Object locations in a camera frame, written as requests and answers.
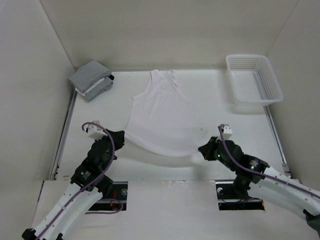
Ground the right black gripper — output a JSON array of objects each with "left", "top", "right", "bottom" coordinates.
[{"left": 198, "top": 136, "right": 237, "bottom": 171}]

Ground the white tank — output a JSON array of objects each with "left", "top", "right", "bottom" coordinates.
[
  {"left": 75, "top": 78, "right": 105, "bottom": 96},
  {"left": 125, "top": 70, "right": 210, "bottom": 157}
]

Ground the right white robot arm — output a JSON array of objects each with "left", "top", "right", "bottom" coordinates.
[{"left": 198, "top": 137, "right": 320, "bottom": 232}]

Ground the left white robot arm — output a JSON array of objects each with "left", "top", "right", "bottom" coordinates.
[{"left": 21, "top": 122, "right": 125, "bottom": 240}]

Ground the bottom grey folded tank top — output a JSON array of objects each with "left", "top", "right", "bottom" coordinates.
[{"left": 84, "top": 77, "right": 113, "bottom": 102}]

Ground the grey folded tank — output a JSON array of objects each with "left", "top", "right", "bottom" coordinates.
[
  {"left": 68, "top": 60, "right": 112, "bottom": 94},
  {"left": 84, "top": 77, "right": 113, "bottom": 102}
]

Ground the white folded tank top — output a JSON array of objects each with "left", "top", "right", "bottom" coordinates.
[{"left": 75, "top": 78, "right": 105, "bottom": 96}]

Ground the white plastic basket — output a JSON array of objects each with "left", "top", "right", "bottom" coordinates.
[{"left": 225, "top": 54, "right": 284, "bottom": 108}]

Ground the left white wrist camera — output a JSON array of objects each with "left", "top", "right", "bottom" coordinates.
[{"left": 85, "top": 120, "right": 107, "bottom": 141}]

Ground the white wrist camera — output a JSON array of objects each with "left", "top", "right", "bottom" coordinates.
[
  {"left": 85, "top": 120, "right": 107, "bottom": 141},
  {"left": 218, "top": 124, "right": 233, "bottom": 141}
]

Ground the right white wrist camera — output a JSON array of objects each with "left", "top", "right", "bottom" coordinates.
[{"left": 218, "top": 124, "right": 233, "bottom": 141}]

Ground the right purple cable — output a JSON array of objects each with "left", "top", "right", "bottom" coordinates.
[{"left": 217, "top": 124, "right": 320, "bottom": 202}]

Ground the purple cable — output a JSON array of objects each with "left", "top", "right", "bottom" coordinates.
[
  {"left": 37, "top": 121, "right": 124, "bottom": 240},
  {"left": 217, "top": 124, "right": 320, "bottom": 202}
]

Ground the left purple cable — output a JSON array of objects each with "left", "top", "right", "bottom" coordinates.
[{"left": 37, "top": 121, "right": 124, "bottom": 240}]

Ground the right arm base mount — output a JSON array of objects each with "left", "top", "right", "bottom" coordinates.
[{"left": 215, "top": 181, "right": 265, "bottom": 211}]

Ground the left metal table rail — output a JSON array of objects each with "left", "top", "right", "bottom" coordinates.
[{"left": 48, "top": 89, "right": 78, "bottom": 181}]

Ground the metal table rail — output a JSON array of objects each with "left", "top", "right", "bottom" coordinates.
[
  {"left": 48, "top": 89, "right": 78, "bottom": 181},
  {"left": 263, "top": 106, "right": 292, "bottom": 178}
]

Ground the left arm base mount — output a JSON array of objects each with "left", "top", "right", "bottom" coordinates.
[{"left": 88, "top": 181, "right": 129, "bottom": 213}]

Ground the right metal table rail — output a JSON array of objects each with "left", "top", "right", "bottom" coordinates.
[{"left": 263, "top": 106, "right": 292, "bottom": 178}]

